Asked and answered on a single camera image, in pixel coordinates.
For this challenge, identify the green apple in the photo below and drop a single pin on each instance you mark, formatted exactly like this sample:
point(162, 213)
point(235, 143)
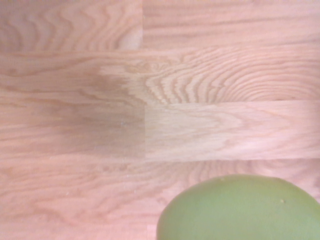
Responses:
point(237, 212)

